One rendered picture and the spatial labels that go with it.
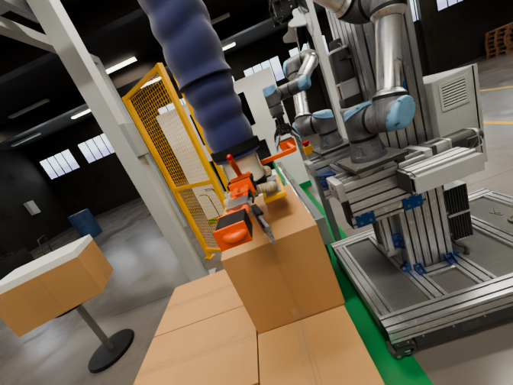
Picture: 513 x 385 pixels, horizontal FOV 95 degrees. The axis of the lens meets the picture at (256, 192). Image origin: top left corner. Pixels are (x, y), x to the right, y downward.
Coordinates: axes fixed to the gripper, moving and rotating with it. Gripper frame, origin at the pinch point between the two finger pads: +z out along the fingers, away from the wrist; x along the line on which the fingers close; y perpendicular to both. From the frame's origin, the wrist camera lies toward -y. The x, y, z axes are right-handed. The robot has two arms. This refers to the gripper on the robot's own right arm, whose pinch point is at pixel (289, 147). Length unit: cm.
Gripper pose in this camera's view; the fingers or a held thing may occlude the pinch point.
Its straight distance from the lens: 141.8
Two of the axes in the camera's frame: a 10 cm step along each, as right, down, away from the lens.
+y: 0.2, 3.0, -9.5
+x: 9.3, -3.6, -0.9
